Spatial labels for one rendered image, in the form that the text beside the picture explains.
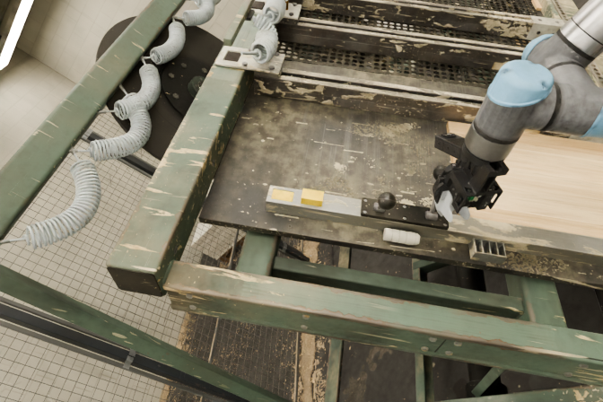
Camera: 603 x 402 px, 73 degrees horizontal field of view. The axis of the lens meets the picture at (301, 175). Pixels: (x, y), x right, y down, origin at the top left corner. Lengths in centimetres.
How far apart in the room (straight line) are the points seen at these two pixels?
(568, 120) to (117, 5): 677
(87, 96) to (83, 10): 593
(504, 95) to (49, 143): 115
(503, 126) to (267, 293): 51
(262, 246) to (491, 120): 56
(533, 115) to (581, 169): 68
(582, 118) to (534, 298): 49
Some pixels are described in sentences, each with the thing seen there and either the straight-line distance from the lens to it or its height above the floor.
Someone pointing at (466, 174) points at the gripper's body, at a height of 150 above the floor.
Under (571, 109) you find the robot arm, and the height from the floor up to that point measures 154.
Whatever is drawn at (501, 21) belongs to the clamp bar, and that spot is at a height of 111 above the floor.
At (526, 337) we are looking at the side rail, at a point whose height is 124.
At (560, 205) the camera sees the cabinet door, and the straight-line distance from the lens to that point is 122.
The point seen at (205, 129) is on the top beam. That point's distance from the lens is 104.
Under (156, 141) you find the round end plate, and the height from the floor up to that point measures 190.
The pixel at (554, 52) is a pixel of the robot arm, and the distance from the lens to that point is 81.
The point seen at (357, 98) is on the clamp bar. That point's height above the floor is 152.
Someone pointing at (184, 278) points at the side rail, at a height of 177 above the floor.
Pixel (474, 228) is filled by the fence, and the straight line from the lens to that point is 102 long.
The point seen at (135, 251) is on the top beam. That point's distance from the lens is 84.
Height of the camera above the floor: 201
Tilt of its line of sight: 23 degrees down
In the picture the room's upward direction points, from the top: 56 degrees counter-clockwise
